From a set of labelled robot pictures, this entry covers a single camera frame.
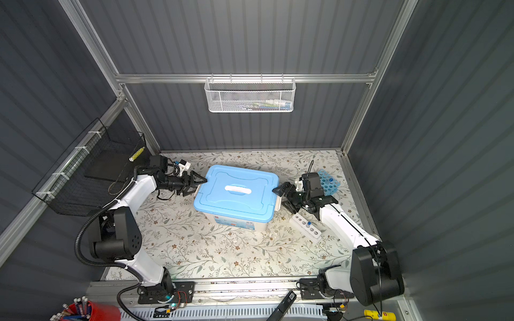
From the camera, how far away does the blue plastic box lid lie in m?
0.78

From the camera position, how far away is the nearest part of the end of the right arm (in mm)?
622

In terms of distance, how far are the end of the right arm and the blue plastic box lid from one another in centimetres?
7
